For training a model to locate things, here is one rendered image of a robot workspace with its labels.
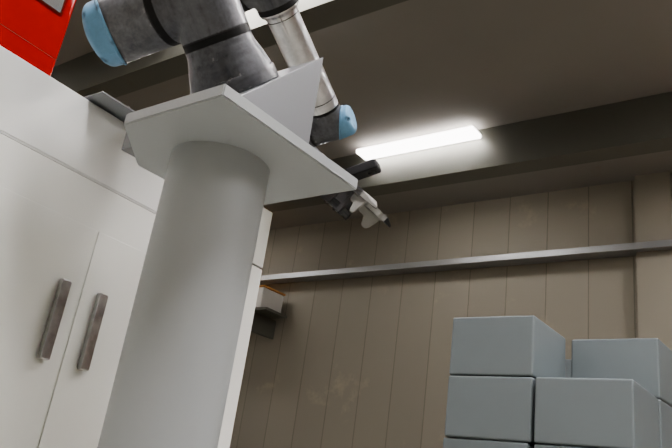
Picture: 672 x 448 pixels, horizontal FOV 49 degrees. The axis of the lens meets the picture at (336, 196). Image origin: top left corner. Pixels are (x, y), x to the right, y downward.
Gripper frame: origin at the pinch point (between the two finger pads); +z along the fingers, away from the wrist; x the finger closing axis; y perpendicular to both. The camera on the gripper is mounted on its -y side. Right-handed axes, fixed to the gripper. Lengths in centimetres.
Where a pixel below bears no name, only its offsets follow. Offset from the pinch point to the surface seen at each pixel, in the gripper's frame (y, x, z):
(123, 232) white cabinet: 40, 46, -20
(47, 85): 28, 68, -38
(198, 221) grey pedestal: 25, 74, 9
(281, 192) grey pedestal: 14, 55, 5
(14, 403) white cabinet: 69, 61, -1
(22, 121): 35, 71, -33
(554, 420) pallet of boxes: 5, -137, 52
